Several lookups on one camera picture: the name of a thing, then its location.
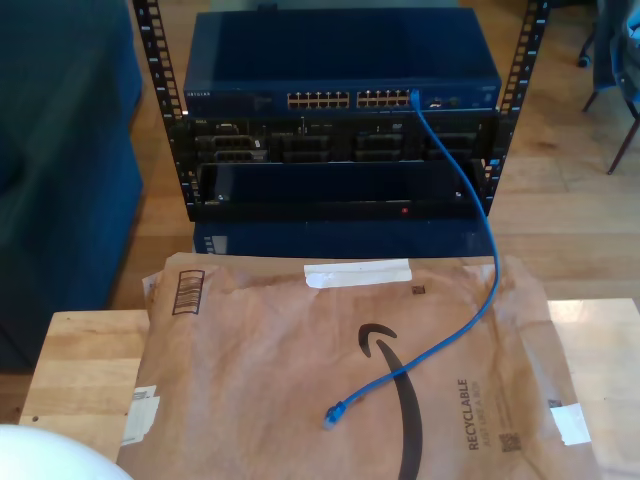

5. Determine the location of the blue network cable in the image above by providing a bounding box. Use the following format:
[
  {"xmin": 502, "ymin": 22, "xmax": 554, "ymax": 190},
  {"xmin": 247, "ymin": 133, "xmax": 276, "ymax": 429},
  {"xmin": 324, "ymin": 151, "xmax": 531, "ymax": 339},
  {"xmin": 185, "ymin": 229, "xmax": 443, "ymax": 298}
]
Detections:
[{"xmin": 322, "ymin": 87, "xmax": 503, "ymax": 433}]

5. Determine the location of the long white tape strip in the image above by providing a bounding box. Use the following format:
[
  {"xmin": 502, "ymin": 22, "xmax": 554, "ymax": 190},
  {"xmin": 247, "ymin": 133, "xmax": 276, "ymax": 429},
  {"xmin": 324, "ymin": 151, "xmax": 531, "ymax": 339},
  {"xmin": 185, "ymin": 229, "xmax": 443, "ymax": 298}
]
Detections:
[{"xmin": 303, "ymin": 258, "xmax": 414, "ymax": 290}]

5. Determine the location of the black rack tray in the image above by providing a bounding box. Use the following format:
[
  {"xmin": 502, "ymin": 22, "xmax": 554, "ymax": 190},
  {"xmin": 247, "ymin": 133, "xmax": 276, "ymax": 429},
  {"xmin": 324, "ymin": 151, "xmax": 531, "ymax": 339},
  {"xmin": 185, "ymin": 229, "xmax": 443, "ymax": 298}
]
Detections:
[{"xmin": 188, "ymin": 158, "xmax": 494, "ymax": 222}]

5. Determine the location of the black rack server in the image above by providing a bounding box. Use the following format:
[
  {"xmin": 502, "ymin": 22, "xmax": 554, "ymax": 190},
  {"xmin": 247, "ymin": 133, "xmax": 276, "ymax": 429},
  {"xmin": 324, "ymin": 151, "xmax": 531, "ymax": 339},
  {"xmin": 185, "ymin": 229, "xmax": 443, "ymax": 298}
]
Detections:
[{"xmin": 169, "ymin": 115, "xmax": 501, "ymax": 164}]

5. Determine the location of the brown paper mailer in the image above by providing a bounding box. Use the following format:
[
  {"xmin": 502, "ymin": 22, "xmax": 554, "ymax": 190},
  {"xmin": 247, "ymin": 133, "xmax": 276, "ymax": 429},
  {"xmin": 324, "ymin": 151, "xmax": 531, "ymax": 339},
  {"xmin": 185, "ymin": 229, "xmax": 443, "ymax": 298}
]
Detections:
[{"xmin": 115, "ymin": 252, "xmax": 601, "ymax": 480}]

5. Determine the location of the torn white label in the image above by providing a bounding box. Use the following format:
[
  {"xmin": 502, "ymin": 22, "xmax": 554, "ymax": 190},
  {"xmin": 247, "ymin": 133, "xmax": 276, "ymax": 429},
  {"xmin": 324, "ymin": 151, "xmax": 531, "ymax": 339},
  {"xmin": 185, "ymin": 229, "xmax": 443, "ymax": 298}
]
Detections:
[{"xmin": 121, "ymin": 384, "xmax": 162, "ymax": 446}]

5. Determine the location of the blue sofa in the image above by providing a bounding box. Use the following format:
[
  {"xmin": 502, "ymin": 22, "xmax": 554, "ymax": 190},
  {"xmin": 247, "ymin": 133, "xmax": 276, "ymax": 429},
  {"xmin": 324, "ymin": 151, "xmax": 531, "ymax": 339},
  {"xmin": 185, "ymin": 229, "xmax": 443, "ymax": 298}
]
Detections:
[{"xmin": 0, "ymin": 0, "xmax": 146, "ymax": 374}]

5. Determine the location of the short white tape strip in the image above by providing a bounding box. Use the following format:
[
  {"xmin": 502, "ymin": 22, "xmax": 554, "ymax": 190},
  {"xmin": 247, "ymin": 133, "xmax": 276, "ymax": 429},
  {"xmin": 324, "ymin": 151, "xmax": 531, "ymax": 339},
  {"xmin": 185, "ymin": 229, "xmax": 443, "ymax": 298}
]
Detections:
[{"xmin": 548, "ymin": 402, "xmax": 593, "ymax": 448}]

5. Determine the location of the dark metal chair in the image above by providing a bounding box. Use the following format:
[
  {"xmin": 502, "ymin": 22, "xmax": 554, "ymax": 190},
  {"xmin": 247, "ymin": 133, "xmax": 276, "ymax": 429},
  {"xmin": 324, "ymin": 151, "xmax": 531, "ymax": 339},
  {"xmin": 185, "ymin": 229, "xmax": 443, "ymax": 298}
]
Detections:
[{"xmin": 582, "ymin": 88, "xmax": 640, "ymax": 176}]

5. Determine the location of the office chair caster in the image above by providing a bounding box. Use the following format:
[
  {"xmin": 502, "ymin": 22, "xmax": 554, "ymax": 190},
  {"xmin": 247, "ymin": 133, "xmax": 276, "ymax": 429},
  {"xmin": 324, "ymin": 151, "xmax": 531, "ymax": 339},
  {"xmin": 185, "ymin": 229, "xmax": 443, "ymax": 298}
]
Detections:
[{"xmin": 577, "ymin": 22, "xmax": 599, "ymax": 69}]

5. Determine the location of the grey-blue jacket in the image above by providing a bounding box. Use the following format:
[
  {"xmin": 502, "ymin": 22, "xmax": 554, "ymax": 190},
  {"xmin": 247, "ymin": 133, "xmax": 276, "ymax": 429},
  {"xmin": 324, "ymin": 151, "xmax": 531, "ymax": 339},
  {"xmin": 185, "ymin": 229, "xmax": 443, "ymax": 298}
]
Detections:
[{"xmin": 593, "ymin": 0, "xmax": 640, "ymax": 121}]

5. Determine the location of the blue network switch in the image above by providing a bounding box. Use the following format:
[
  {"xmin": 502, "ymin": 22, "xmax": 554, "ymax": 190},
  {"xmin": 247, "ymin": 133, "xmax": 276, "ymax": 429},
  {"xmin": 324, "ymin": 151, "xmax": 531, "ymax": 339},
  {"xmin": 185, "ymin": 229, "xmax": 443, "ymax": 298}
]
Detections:
[{"xmin": 182, "ymin": 7, "xmax": 504, "ymax": 119}]

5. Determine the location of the black rack frame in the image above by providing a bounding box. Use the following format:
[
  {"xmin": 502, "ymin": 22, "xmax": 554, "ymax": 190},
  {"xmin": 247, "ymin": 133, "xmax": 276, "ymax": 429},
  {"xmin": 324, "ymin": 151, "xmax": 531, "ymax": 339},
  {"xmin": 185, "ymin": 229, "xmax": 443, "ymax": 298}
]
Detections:
[{"xmin": 130, "ymin": 0, "xmax": 551, "ymax": 224}]

